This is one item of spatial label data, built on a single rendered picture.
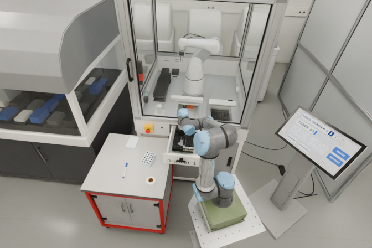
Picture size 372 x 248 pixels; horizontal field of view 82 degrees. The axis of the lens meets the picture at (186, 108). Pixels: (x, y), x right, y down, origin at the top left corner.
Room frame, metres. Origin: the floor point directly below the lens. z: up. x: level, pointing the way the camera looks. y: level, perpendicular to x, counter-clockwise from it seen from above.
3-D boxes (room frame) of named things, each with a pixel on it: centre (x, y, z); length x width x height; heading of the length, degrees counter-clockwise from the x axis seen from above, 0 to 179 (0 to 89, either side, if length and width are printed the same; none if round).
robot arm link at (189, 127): (1.05, -0.03, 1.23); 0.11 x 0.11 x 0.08; 20
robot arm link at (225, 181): (0.75, -0.26, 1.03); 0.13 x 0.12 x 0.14; 110
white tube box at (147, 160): (1.10, 0.29, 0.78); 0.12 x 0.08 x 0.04; 165
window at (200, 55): (1.38, -0.05, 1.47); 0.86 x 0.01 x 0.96; 86
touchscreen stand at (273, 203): (1.14, -1.00, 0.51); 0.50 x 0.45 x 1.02; 124
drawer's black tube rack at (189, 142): (1.24, 0.00, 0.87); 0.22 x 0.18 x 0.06; 176
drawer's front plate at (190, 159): (1.04, 0.02, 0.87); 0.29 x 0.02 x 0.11; 86
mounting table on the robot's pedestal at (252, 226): (0.73, -0.28, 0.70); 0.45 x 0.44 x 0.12; 19
